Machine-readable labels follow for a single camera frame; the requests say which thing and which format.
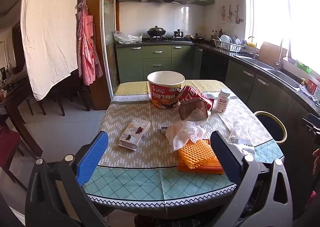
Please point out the blue bin with yellow rim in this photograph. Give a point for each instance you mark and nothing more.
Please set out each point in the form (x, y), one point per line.
(270, 127)

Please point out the hanging kitchen utensil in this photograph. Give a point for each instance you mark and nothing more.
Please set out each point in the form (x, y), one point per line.
(230, 13)
(237, 15)

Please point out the green packet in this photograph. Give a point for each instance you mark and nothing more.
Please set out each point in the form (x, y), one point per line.
(303, 65)

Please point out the orange foam net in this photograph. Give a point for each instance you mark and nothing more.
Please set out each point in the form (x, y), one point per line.
(197, 154)

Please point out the green base kitchen cabinets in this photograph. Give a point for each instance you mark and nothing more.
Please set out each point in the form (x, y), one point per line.
(155, 54)

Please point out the steel faucet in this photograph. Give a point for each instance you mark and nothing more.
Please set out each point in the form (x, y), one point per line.
(278, 62)

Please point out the white paper packet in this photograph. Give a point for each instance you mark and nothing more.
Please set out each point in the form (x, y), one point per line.
(247, 148)

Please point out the small grey metal object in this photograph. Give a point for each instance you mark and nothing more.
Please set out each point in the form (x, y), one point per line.
(165, 130)

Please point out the black kitchen countertop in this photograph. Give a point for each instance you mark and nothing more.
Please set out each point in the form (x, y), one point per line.
(225, 50)

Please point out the red instant noodle bucket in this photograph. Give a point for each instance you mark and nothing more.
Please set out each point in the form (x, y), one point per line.
(162, 97)

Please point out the red checked apron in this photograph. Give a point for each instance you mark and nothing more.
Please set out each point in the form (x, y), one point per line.
(87, 42)

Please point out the red cushioned chair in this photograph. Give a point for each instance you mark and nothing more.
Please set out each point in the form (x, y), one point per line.
(10, 142)

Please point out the clear plastic bottle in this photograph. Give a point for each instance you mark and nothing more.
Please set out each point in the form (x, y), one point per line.
(237, 133)

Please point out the white cartoon print carton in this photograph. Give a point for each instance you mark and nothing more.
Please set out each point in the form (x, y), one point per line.
(133, 133)

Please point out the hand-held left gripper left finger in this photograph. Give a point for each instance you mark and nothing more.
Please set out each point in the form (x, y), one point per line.
(92, 159)

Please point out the sliding glass door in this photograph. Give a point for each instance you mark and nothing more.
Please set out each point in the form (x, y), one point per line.
(111, 42)

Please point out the row of condiment bottles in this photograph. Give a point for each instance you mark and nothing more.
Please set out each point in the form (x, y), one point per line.
(217, 34)

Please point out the brown plastic tray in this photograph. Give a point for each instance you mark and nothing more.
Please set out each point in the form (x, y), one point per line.
(187, 110)

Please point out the dark frying pan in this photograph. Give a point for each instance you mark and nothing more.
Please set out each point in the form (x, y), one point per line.
(199, 39)

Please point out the white supplement bottle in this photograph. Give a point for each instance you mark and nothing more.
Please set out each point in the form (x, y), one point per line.
(222, 103)

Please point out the black wok with lid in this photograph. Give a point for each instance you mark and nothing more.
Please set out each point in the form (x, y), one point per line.
(156, 32)

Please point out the steel double sink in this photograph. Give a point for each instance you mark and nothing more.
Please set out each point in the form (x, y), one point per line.
(282, 77)

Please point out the white dish rack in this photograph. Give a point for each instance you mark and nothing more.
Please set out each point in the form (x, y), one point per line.
(228, 45)

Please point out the white tissue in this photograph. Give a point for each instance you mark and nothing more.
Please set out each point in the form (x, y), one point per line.
(185, 134)

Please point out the dark wooden chair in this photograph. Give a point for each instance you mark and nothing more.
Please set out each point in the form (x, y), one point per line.
(70, 92)
(35, 103)

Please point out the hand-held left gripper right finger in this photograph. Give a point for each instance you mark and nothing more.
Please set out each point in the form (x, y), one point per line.
(223, 154)

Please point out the red box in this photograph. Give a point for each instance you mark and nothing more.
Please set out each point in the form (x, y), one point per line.
(313, 85)

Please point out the flat grey packet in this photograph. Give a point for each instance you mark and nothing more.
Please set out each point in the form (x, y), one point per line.
(208, 95)

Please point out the window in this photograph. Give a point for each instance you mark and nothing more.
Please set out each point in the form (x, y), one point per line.
(275, 17)

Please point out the person's right forearm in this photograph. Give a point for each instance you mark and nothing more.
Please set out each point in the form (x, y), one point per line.
(315, 197)

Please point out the dark wooden dining table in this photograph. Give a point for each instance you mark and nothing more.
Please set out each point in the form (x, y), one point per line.
(12, 107)

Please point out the crushed red soda can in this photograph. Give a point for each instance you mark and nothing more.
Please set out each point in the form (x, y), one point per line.
(192, 93)

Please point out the person's right hand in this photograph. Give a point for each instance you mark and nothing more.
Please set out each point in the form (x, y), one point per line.
(317, 158)

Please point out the brown cardboard sheet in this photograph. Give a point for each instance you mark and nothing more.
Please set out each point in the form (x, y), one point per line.
(268, 52)

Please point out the orange box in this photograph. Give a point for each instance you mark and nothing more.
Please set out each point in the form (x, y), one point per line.
(212, 170)

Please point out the clear plastic bag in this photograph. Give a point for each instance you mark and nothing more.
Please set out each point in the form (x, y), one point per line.
(125, 38)

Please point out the gas stove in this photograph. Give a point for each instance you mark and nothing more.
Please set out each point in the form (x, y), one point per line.
(165, 39)

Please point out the hanging white sheet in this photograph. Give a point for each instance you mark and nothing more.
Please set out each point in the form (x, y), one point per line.
(50, 29)

